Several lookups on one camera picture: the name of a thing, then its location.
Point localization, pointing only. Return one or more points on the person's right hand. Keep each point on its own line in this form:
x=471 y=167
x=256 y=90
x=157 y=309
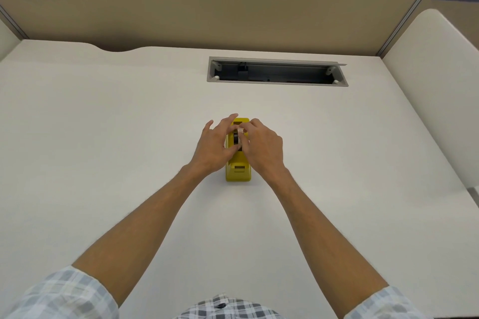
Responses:
x=264 y=150

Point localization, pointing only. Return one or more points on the person's left hand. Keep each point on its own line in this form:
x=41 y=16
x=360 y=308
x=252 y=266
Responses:
x=211 y=150

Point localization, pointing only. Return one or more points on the person's left little finger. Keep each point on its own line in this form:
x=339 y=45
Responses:
x=208 y=129

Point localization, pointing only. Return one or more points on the person's left thumb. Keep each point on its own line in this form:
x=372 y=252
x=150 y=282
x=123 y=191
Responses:
x=234 y=149

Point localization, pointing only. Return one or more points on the person's right thumb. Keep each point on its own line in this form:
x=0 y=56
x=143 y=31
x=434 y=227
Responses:
x=244 y=142

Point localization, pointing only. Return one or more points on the clear tape roll black core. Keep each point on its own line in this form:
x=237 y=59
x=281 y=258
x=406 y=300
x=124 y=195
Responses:
x=236 y=138

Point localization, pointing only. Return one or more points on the yellow tape dispenser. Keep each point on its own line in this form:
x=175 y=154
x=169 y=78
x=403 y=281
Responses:
x=238 y=173

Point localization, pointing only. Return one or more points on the person's right forearm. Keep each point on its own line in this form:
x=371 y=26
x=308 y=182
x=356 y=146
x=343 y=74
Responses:
x=322 y=240

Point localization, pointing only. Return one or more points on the person's left forearm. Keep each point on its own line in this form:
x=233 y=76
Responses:
x=142 y=225

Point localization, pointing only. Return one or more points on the beige desk partition panel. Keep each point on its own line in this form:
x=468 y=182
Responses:
x=224 y=8

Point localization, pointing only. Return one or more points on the plaid shirt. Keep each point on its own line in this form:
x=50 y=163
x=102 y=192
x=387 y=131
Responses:
x=56 y=294

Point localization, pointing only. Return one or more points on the beige side partition panel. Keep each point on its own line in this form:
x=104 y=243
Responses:
x=454 y=12

